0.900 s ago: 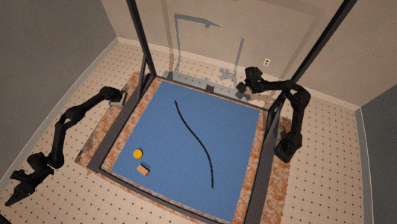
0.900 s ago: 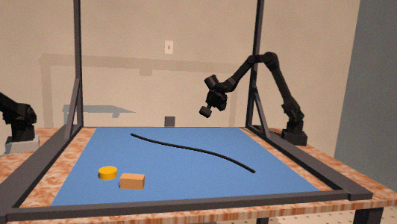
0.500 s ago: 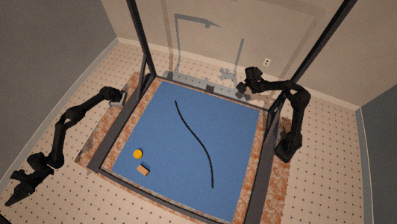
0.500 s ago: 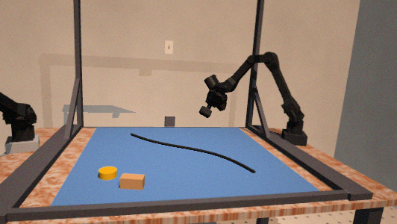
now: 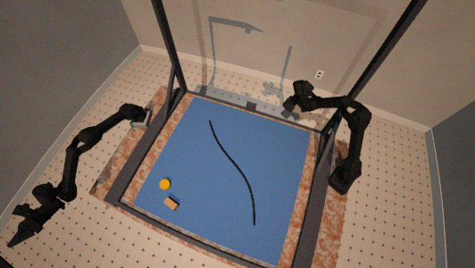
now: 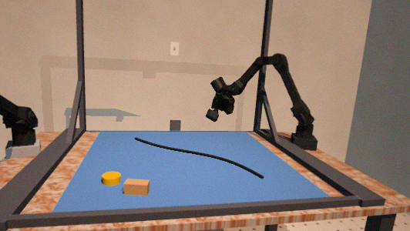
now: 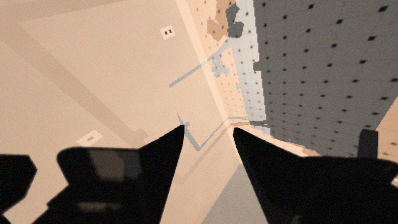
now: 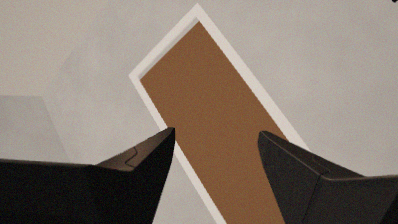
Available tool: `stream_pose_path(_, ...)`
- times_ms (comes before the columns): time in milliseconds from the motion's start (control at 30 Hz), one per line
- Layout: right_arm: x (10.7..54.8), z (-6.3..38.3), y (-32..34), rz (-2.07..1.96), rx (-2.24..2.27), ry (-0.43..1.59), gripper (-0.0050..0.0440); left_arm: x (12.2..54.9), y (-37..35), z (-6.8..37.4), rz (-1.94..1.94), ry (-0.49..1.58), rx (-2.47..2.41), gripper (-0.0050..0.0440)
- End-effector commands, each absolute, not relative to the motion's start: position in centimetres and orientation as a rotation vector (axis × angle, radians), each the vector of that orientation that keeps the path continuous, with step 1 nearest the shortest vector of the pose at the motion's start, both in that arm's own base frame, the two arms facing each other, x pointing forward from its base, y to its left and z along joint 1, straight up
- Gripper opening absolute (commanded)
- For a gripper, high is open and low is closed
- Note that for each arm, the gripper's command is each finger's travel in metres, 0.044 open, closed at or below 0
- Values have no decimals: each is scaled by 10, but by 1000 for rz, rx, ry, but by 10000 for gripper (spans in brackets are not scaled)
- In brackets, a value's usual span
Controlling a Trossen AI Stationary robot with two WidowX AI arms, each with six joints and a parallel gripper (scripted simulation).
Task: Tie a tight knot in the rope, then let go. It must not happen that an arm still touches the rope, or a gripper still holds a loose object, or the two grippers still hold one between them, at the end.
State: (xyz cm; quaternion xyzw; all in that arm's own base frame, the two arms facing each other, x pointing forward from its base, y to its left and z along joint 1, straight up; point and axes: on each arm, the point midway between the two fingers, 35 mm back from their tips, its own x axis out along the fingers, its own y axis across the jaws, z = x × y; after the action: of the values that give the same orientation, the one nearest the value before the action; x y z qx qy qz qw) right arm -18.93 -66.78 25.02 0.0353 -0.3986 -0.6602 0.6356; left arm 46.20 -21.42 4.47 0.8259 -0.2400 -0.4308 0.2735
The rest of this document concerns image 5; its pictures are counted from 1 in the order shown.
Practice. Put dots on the brown wooden block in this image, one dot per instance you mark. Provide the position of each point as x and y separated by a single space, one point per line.
171 204

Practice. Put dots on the blue mat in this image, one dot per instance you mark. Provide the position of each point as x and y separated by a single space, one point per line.
214 200

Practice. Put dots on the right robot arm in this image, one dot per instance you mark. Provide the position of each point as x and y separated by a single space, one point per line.
67 189

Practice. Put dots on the orange disc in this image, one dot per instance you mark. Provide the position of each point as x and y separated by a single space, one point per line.
165 184

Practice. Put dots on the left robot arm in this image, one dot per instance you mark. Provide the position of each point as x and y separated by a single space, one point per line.
359 119

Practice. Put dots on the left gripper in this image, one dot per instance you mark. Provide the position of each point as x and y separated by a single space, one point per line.
290 103

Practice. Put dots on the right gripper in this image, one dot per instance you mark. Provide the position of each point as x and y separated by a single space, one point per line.
25 232

